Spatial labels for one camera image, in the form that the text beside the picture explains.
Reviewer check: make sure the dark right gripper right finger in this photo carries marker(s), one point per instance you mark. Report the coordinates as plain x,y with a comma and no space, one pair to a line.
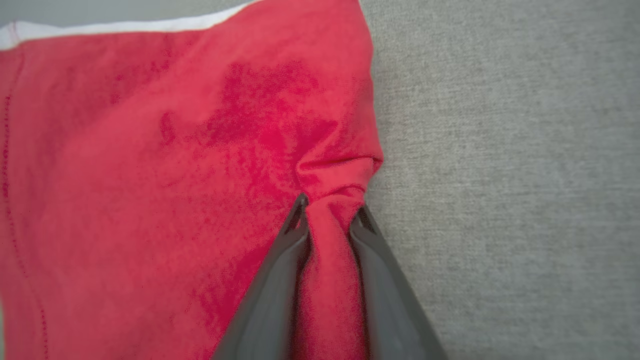
390,305

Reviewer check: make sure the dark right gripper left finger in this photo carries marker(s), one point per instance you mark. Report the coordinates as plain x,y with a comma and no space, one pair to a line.
272,295

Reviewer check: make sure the red shorts with white trim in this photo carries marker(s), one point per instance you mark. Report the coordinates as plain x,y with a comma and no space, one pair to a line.
150,175

